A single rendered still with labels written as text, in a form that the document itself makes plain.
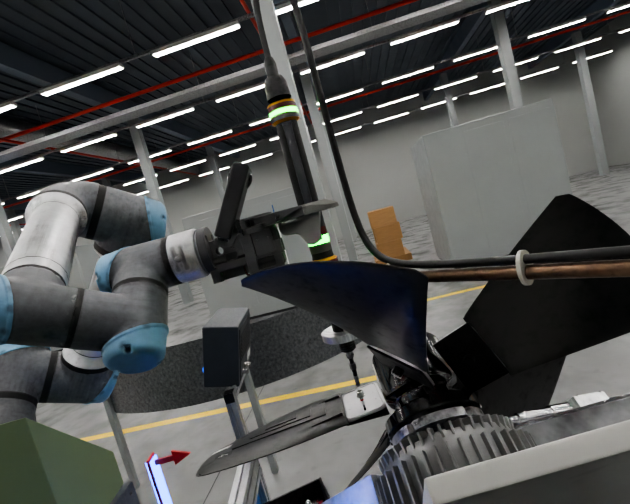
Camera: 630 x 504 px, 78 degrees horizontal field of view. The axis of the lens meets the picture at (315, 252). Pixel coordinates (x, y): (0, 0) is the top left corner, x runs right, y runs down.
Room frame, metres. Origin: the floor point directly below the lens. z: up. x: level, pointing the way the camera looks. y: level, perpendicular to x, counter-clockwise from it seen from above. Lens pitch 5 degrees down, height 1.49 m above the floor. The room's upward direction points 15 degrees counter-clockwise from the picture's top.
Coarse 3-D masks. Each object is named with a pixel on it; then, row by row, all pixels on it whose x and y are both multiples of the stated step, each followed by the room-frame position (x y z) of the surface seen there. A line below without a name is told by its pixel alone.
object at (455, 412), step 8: (448, 408) 0.51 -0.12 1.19; (456, 408) 0.51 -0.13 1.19; (464, 408) 0.52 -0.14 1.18; (472, 408) 0.52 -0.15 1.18; (424, 416) 0.51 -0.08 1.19; (432, 416) 0.50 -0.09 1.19; (440, 416) 0.50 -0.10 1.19; (448, 416) 0.50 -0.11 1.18; (456, 416) 0.50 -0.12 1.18; (464, 416) 0.51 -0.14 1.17; (472, 416) 0.51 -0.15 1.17; (408, 424) 0.52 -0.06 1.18; (416, 424) 0.51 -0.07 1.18; (424, 424) 0.50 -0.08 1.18; (432, 424) 0.50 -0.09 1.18; (440, 424) 0.51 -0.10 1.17; (400, 432) 0.52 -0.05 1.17; (408, 432) 0.51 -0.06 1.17; (416, 432) 0.52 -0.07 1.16; (392, 440) 0.54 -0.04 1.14; (400, 440) 0.52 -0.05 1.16
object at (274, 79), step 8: (264, 64) 0.60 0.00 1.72; (272, 64) 0.59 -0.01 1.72; (272, 72) 0.59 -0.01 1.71; (272, 80) 0.58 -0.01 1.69; (280, 80) 0.59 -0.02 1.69; (272, 88) 0.58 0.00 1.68; (280, 88) 0.58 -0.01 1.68; (288, 88) 0.60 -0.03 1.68; (272, 96) 0.59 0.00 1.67; (280, 96) 0.62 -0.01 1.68; (288, 96) 0.61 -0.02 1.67; (336, 328) 0.59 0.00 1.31; (344, 344) 0.59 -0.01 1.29; (352, 344) 0.59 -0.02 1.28; (344, 352) 0.59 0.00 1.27
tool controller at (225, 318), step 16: (224, 320) 1.24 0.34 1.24; (240, 320) 1.24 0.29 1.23; (208, 336) 1.17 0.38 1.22; (224, 336) 1.17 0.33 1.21; (240, 336) 1.19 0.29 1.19; (208, 352) 1.17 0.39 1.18; (224, 352) 1.17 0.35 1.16; (240, 352) 1.18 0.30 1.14; (208, 368) 1.17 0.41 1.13; (224, 368) 1.17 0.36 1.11; (240, 368) 1.18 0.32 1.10; (208, 384) 1.17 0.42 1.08; (224, 384) 1.17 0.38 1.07
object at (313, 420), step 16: (320, 400) 0.65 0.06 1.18; (336, 400) 0.62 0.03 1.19; (288, 416) 0.63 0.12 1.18; (304, 416) 0.60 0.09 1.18; (320, 416) 0.59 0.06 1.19; (336, 416) 0.57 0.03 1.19; (256, 432) 0.62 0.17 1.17; (272, 432) 0.59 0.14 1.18; (288, 432) 0.57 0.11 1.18; (304, 432) 0.55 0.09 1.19; (320, 432) 0.54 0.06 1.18; (240, 448) 0.57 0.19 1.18; (256, 448) 0.55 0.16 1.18; (272, 448) 0.54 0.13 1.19; (208, 464) 0.54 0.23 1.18; (224, 464) 0.52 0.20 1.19; (240, 464) 0.51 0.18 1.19
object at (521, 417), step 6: (570, 402) 0.59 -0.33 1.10; (546, 408) 0.58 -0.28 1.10; (552, 408) 0.58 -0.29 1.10; (558, 408) 0.58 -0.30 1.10; (564, 408) 0.58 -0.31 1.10; (570, 408) 0.58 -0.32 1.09; (516, 414) 0.57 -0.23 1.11; (522, 414) 0.57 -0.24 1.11; (528, 414) 0.57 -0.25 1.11; (534, 414) 0.57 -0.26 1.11; (540, 414) 0.57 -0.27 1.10; (546, 414) 0.57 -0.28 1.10; (552, 414) 0.57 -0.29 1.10; (516, 420) 0.57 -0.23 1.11; (522, 420) 0.56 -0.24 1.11; (528, 420) 0.57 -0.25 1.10
